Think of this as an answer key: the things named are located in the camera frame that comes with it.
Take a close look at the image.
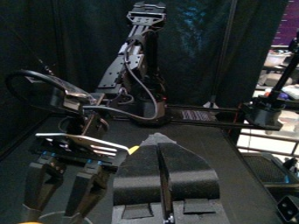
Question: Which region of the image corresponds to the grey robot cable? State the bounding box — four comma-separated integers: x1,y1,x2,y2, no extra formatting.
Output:
80,43,162,122

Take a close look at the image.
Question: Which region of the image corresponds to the black mesh chair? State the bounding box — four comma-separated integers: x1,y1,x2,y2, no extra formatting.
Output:
239,151,299,200

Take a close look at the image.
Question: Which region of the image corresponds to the grey bowl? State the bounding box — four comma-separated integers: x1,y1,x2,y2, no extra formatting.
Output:
38,211,95,224

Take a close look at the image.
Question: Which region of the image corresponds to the black cloth curtain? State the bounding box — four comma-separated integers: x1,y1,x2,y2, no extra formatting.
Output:
0,0,290,150

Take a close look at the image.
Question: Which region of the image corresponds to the black camera stand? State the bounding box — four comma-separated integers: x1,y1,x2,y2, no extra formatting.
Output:
239,36,299,131

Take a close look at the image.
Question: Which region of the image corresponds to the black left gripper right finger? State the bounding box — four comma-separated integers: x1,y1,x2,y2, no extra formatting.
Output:
156,133,231,224

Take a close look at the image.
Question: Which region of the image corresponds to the black metal frame bar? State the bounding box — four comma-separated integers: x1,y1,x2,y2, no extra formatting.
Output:
166,104,283,130

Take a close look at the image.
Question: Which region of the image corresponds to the black box with holes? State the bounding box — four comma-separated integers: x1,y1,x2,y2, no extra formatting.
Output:
275,194,299,224

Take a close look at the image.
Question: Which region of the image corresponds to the white plastic container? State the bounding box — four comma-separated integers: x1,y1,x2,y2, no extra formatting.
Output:
263,48,295,68

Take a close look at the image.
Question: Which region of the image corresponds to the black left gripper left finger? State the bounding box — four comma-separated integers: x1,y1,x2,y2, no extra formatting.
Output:
111,132,168,224

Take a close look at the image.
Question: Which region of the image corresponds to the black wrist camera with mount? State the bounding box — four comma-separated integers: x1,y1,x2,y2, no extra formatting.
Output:
4,68,99,116

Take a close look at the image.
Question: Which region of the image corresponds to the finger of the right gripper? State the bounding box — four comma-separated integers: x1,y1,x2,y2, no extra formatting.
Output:
20,158,67,224
63,166,115,224

